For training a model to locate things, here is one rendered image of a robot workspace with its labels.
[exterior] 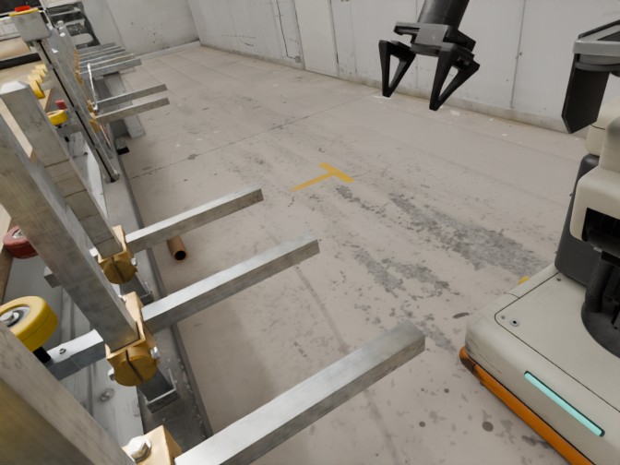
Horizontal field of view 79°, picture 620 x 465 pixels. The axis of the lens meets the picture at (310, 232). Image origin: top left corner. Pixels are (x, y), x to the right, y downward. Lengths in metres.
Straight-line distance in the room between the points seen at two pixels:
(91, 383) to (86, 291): 0.40
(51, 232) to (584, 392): 1.10
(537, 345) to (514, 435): 0.30
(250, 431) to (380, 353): 0.16
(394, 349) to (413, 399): 0.94
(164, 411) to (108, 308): 0.20
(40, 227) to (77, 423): 0.24
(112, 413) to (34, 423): 0.55
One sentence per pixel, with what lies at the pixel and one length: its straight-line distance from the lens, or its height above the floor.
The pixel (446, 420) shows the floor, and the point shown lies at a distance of 1.36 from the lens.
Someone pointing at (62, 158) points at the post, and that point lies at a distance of 0.70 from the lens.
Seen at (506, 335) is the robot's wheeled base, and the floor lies 0.28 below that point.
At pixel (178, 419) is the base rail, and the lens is 0.63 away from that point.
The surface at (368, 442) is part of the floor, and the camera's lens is 1.32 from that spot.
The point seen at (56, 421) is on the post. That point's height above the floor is 1.02.
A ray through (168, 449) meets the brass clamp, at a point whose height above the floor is 0.84.
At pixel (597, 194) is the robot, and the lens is 0.84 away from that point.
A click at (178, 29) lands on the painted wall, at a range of 11.02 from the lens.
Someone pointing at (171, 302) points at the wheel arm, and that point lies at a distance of 0.60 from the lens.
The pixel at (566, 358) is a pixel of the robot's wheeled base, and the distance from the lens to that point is 1.20.
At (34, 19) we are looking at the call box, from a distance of 1.40.
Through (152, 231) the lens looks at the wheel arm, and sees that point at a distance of 0.81.
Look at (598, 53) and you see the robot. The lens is 0.69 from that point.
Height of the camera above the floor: 1.19
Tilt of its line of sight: 35 degrees down
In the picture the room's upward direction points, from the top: 12 degrees counter-clockwise
